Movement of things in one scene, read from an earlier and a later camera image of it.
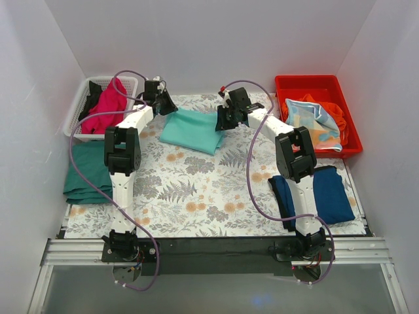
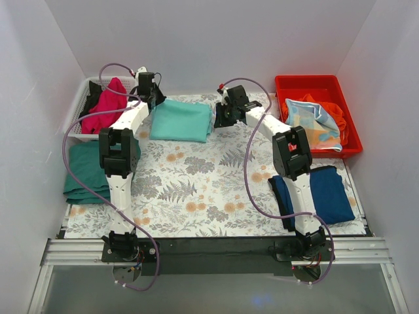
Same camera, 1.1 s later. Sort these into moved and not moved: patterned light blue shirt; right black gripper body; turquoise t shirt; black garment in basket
Moved: turquoise t shirt
Not moved: patterned light blue shirt; right black gripper body; black garment in basket
